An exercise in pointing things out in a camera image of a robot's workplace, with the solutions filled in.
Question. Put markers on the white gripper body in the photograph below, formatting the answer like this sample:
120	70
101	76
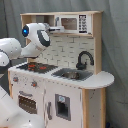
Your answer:
56	29

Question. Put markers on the toy microwave with door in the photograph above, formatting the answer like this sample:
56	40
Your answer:
81	23

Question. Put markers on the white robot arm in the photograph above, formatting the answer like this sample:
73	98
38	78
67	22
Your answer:
11	115

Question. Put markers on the wooden toy kitchen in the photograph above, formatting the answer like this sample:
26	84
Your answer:
65	84

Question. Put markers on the black toy faucet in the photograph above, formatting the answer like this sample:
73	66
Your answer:
82	63

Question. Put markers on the black stovetop red burners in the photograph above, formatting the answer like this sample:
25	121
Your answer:
37	67

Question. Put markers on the grey toy sink basin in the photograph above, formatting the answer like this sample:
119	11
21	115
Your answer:
72	74

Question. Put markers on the right red stove knob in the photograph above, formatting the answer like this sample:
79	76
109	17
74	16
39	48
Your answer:
34	84

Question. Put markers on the red stove knob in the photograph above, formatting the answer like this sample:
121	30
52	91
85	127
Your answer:
34	84
15	79

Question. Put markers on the left red stove knob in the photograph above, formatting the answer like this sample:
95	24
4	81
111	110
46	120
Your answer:
15	79

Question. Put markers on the white fridge door with dispenser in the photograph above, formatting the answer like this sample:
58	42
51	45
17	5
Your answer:
63	107

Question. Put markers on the oven door with handle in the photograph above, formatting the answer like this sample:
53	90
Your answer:
26	102

